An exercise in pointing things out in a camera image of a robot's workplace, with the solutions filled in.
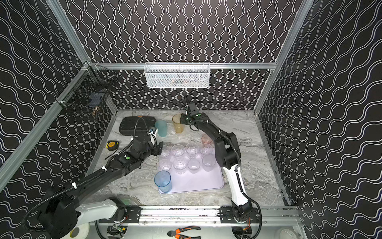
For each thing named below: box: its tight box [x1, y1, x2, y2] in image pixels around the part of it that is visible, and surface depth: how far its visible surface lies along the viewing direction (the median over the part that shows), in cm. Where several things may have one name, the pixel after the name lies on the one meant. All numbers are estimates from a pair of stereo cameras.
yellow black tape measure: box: [105, 140, 120, 151], surface depth 99 cm
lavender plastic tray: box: [157, 146, 225, 194], surface depth 90 cm
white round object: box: [279, 228, 297, 239], surface depth 69 cm
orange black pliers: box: [167, 225, 202, 239], surface depth 70 cm
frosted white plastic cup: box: [201, 154, 216, 172], surface depth 91 cm
